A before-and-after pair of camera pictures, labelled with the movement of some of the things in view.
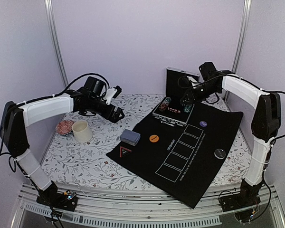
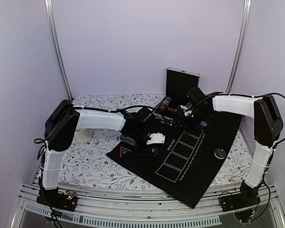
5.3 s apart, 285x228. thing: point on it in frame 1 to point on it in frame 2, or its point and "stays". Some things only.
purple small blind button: [203, 124] stays
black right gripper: [191, 96] to [185, 123]
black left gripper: [115, 118] to [139, 146]
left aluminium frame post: [50, 8] stays
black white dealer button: [220, 153] stays
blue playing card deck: [130, 137] stays
